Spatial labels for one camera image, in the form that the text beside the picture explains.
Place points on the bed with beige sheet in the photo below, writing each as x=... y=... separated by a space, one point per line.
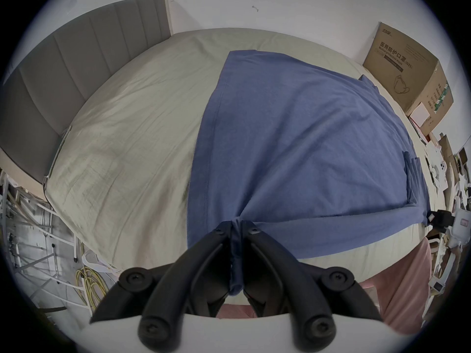
x=128 y=142

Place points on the person's legs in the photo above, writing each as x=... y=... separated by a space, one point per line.
x=404 y=289

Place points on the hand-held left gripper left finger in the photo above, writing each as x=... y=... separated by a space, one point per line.
x=165 y=292

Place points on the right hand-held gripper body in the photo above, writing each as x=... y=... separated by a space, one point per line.
x=460 y=226

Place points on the blue shirt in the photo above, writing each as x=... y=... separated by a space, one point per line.
x=294 y=142

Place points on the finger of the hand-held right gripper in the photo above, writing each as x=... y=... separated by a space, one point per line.
x=432 y=218

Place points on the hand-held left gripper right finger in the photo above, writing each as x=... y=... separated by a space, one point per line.
x=294 y=289

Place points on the grey padded headboard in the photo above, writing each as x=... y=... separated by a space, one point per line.
x=55 y=79

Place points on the white metal rack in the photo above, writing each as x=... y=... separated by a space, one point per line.
x=75 y=246

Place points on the brown cardboard carton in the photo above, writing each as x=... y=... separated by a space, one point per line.
x=401 y=68

